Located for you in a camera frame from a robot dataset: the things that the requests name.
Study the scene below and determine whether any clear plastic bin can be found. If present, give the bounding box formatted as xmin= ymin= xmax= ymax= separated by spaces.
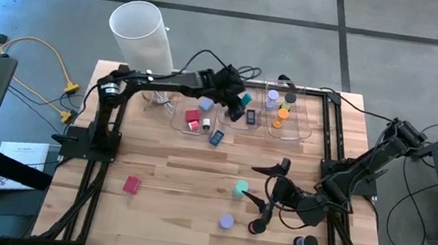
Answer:
xmin=168 ymin=69 xmax=225 ymax=138
xmin=258 ymin=77 xmax=319 ymax=145
xmin=216 ymin=72 xmax=270 ymax=135

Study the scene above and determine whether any light blue block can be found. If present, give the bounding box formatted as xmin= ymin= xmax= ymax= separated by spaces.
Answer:
xmin=198 ymin=96 xmax=216 ymax=114

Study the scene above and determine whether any small black clamp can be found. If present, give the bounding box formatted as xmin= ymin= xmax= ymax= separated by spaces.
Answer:
xmin=275 ymin=74 xmax=298 ymax=89

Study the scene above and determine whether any orange hourglass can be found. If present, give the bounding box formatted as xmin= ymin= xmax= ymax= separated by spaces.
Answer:
xmin=271 ymin=106 xmax=291 ymax=131

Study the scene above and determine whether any white booklet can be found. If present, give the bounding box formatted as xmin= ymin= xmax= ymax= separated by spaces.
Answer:
xmin=0 ymin=137 xmax=52 ymax=197

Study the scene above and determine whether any black-capped blue sand hourglass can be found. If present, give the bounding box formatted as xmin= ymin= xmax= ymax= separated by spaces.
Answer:
xmin=293 ymin=233 xmax=321 ymax=245

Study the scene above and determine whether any black-capped green sand hourglass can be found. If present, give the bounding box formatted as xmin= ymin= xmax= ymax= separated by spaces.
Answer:
xmin=278 ymin=91 xmax=298 ymax=113

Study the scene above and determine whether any yellow cable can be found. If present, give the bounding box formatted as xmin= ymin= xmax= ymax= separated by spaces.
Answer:
xmin=0 ymin=32 xmax=86 ymax=96
xmin=0 ymin=14 xmax=86 ymax=125

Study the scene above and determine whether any red flat block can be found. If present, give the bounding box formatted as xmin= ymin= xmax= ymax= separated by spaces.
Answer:
xmin=121 ymin=174 xmax=143 ymax=196

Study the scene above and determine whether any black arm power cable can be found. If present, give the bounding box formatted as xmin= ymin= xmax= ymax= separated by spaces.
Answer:
xmin=315 ymin=86 xmax=400 ymax=125

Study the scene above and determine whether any blue digital timer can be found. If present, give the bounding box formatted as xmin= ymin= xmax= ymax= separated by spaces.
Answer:
xmin=208 ymin=128 xmax=226 ymax=148

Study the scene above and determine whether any white shade table lamp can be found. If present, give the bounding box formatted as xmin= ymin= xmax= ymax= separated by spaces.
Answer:
xmin=98 ymin=0 xmax=192 ymax=114

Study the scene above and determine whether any teal hourglass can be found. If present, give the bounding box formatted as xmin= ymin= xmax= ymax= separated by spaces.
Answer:
xmin=233 ymin=178 xmax=250 ymax=199

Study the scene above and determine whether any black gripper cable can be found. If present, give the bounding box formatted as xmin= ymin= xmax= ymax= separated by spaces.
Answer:
xmin=181 ymin=46 xmax=265 ymax=83
xmin=258 ymin=172 xmax=310 ymax=232

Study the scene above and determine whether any red adapter box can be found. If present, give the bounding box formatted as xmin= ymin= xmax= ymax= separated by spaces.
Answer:
xmin=183 ymin=107 xmax=202 ymax=125

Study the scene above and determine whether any lavender sand hourglass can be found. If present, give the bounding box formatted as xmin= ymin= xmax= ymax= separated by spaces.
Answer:
xmin=218 ymin=213 xmax=236 ymax=231
xmin=264 ymin=87 xmax=282 ymax=112

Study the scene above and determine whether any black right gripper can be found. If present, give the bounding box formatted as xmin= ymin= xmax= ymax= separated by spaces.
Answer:
xmin=237 ymin=153 xmax=336 ymax=233

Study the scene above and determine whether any black aluminium rig frame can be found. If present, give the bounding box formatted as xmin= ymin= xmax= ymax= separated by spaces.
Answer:
xmin=30 ymin=54 xmax=406 ymax=245

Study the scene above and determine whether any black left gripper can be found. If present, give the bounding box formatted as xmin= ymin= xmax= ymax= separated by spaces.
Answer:
xmin=201 ymin=61 xmax=252 ymax=125

